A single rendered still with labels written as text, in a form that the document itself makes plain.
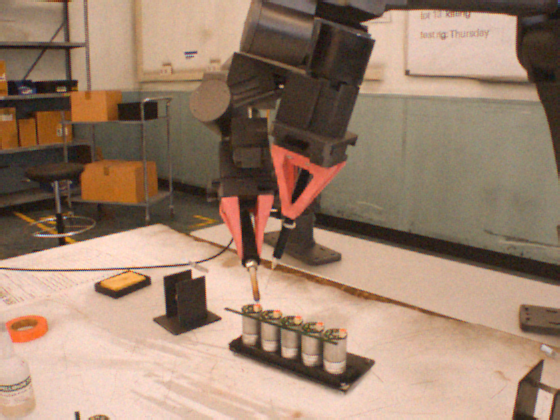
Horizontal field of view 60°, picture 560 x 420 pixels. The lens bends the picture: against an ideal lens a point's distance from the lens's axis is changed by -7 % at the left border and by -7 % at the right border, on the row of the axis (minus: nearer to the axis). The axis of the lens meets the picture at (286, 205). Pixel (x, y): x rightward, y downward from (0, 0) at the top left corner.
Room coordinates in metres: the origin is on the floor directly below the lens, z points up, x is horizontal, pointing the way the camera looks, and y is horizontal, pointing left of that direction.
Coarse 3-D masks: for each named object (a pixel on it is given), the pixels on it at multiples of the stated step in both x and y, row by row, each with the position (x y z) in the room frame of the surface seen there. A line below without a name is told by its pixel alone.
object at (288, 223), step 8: (296, 176) 0.54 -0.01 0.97; (304, 176) 0.54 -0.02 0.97; (304, 184) 0.54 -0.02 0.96; (296, 192) 0.54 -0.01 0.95; (296, 200) 0.54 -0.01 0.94; (288, 224) 0.54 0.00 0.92; (280, 232) 0.55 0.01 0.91; (288, 232) 0.55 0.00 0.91; (280, 240) 0.55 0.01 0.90; (280, 248) 0.55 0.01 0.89; (280, 256) 0.55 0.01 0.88
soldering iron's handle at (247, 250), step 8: (240, 216) 0.70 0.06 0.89; (248, 216) 0.70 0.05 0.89; (240, 224) 0.68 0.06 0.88; (248, 224) 0.68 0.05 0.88; (248, 232) 0.67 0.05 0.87; (248, 240) 0.65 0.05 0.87; (248, 248) 0.64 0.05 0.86; (256, 248) 0.65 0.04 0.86; (248, 256) 0.62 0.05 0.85; (256, 256) 0.63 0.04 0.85
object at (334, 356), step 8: (328, 344) 0.48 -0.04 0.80; (344, 344) 0.48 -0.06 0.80; (328, 352) 0.48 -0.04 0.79; (336, 352) 0.48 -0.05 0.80; (344, 352) 0.49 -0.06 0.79; (328, 360) 0.48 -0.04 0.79; (336, 360) 0.48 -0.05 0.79; (344, 360) 0.49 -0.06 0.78; (328, 368) 0.48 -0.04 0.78; (336, 368) 0.48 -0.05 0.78; (344, 368) 0.49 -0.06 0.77
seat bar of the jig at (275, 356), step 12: (240, 336) 0.56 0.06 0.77; (240, 348) 0.55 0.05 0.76; (252, 348) 0.54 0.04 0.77; (276, 360) 0.52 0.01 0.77; (288, 360) 0.51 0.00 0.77; (300, 360) 0.51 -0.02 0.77; (312, 372) 0.49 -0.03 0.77; (324, 372) 0.48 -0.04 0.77; (348, 372) 0.48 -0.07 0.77; (336, 384) 0.47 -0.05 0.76
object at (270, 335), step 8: (272, 320) 0.53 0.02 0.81; (280, 320) 0.53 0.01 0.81; (264, 328) 0.53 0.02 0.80; (272, 328) 0.53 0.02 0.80; (280, 328) 0.53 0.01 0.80; (264, 336) 0.53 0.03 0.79; (272, 336) 0.53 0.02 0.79; (280, 336) 0.53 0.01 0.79; (264, 344) 0.53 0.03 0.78; (272, 344) 0.53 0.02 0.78; (280, 344) 0.53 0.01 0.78
